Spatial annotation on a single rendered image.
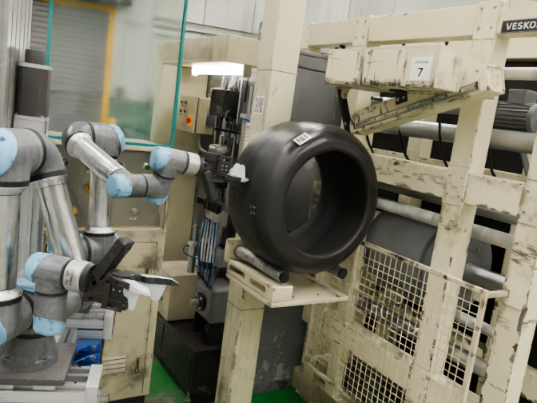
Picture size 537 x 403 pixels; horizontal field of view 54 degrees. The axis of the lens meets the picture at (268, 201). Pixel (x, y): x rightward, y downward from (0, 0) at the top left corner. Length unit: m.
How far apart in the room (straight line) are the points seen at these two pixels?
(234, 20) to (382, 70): 9.42
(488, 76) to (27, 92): 1.46
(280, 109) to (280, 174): 0.48
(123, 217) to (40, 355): 0.97
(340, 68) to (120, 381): 1.72
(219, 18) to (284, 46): 9.15
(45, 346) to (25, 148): 0.56
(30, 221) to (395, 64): 1.35
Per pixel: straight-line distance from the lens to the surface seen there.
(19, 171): 1.37
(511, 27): 2.17
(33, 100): 1.72
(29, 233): 1.75
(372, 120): 2.28
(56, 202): 1.46
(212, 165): 1.81
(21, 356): 1.61
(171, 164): 1.73
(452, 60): 1.97
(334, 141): 1.94
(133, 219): 2.45
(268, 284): 1.98
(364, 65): 2.17
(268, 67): 2.24
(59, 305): 1.38
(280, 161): 1.84
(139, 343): 2.61
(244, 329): 2.42
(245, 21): 11.44
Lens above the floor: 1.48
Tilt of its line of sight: 9 degrees down
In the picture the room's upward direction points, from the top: 8 degrees clockwise
